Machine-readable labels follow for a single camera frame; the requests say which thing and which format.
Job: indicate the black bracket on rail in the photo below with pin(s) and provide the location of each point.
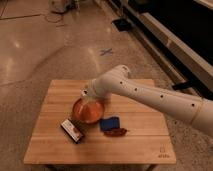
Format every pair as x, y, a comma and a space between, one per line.
181, 86

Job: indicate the black and red snack box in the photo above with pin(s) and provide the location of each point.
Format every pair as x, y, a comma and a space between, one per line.
75, 134

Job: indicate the white machine base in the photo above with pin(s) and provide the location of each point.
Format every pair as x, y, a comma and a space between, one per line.
61, 6

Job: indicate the wooden table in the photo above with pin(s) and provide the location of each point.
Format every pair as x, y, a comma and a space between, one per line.
147, 140

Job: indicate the dark red chili pepper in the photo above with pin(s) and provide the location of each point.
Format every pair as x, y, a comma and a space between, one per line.
116, 132

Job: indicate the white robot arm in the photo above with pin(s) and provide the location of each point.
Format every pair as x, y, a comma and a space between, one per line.
193, 110

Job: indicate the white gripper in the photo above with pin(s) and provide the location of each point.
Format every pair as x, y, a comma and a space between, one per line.
89, 92

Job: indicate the orange ceramic bowl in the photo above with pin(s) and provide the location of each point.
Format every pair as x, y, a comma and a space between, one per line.
87, 111

